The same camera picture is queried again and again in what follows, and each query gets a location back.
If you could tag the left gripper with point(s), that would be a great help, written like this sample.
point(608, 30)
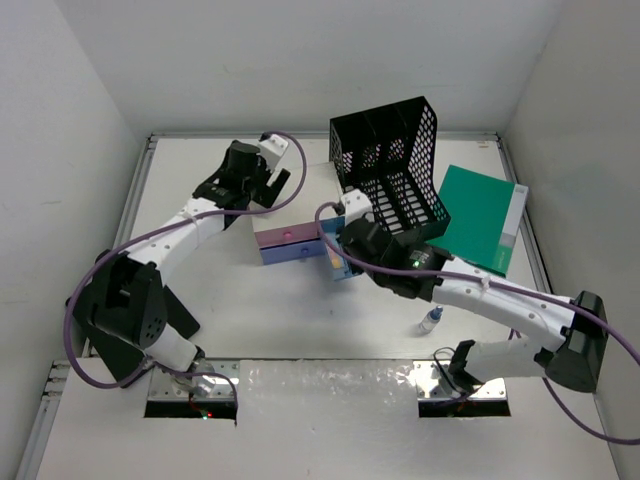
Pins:
point(265, 194)

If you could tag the blue pulled-out drawer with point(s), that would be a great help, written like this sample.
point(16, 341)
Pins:
point(332, 228)

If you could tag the white drawer organizer box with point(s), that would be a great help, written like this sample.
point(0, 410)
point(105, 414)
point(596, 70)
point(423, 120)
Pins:
point(290, 233)

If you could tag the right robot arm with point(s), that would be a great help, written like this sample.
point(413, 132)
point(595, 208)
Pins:
point(562, 338)

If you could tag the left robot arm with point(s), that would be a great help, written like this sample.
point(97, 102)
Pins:
point(126, 307)

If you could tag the black mesh file organizer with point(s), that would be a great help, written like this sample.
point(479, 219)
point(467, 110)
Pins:
point(388, 153)

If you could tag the small clear dropper bottle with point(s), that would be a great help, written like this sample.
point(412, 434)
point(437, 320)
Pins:
point(431, 319)

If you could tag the green notebook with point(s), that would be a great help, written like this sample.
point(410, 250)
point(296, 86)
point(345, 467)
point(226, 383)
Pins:
point(485, 216)

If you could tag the black notebook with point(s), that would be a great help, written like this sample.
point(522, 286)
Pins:
point(120, 358)

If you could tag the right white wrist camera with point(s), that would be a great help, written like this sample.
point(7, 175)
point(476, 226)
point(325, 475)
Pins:
point(356, 205)

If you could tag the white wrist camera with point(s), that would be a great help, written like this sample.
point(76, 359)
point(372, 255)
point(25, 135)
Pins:
point(356, 205)
point(272, 148)

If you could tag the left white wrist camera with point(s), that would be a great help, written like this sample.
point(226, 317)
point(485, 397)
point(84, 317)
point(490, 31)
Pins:
point(272, 148)

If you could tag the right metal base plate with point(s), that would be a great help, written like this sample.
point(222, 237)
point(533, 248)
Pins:
point(432, 388)

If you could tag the metal base plate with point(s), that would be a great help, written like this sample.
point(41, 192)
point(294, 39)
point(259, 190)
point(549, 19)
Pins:
point(432, 388)
point(218, 379)

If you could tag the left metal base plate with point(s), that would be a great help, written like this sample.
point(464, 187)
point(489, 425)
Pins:
point(218, 379)

